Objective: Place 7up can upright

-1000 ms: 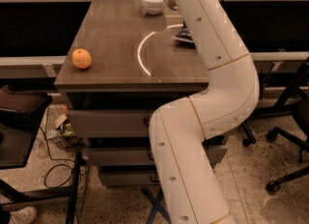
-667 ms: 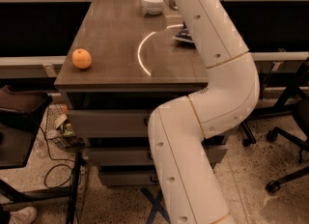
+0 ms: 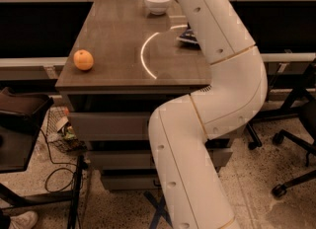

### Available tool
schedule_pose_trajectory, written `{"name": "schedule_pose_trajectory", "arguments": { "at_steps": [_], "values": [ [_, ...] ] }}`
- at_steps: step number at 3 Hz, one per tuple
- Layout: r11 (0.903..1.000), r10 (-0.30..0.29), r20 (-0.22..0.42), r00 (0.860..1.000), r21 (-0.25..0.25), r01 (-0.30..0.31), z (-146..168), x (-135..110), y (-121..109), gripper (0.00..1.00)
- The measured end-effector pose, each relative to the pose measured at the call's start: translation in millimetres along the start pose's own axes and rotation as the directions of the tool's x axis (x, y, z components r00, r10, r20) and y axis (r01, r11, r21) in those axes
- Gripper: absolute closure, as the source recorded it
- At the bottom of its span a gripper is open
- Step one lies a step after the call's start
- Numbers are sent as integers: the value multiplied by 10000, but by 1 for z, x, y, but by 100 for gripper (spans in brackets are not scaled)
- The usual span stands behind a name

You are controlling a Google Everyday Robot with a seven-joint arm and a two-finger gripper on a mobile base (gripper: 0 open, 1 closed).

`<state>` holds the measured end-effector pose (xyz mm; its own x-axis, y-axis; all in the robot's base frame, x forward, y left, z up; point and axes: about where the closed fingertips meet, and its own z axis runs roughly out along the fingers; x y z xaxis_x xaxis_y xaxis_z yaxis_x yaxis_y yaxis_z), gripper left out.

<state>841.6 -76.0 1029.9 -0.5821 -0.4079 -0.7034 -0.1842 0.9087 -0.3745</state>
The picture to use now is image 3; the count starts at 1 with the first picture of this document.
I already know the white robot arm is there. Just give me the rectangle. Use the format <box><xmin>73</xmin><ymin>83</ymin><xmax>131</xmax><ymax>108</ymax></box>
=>
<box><xmin>148</xmin><ymin>0</ymin><xmax>268</xmax><ymax>229</ymax></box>

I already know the white ceramic bowl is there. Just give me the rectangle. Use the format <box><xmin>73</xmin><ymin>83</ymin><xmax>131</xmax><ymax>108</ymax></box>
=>
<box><xmin>144</xmin><ymin>0</ymin><xmax>173</xmax><ymax>15</ymax></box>

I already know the blue chip bag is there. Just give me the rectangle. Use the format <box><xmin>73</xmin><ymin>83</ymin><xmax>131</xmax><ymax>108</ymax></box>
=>
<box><xmin>177</xmin><ymin>28</ymin><xmax>198</xmax><ymax>44</ymax></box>

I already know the grey drawer cabinet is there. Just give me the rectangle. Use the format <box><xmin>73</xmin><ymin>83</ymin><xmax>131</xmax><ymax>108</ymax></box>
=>
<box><xmin>54</xmin><ymin>0</ymin><xmax>238</xmax><ymax>192</ymax></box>

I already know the orange fruit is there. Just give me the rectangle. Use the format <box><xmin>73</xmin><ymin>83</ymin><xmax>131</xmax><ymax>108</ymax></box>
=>
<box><xmin>73</xmin><ymin>49</ymin><xmax>94</xmax><ymax>71</ymax></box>

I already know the top grey drawer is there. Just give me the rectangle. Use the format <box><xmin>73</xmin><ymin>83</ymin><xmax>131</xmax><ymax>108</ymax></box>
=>
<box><xmin>69</xmin><ymin>113</ymin><xmax>150</xmax><ymax>141</ymax></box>

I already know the black office chair base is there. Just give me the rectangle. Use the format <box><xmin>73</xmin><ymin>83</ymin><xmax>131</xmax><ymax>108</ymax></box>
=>
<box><xmin>246</xmin><ymin>61</ymin><xmax>316</xmax><ymax>199</ymax></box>

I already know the black side table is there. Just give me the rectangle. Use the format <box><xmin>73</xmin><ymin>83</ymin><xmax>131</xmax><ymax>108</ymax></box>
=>
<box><xmin>0</xmin><ymin>88</ymin><xmax>86</xmax><ymax>229</ymax></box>

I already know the bottom grey drawer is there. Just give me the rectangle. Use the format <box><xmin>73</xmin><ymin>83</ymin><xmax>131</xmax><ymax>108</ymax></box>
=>
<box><xmin>101</xmin><ymin>175</ymin><xmax>161</xmax><ymax>191</ymax></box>

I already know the white sneaker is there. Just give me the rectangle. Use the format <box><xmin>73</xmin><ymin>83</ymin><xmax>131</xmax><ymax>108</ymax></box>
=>
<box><xmin>8</xmin><ymin>211</ymin><xmax>39</xmax><ymax>229</ymax></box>

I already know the wire waste basket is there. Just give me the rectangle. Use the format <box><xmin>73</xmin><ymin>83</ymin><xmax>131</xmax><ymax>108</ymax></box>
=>
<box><xmin>46</xmin><ymin>107</ymin><xmax>86</xmax><ymax>153</ymax></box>

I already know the black cable on floor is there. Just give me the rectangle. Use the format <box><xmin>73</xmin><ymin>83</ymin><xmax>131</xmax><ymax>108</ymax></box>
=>
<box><xmin>39</xmin><ymin>125</ymin><xmax>80</xmax><ymax>193</ymax></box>

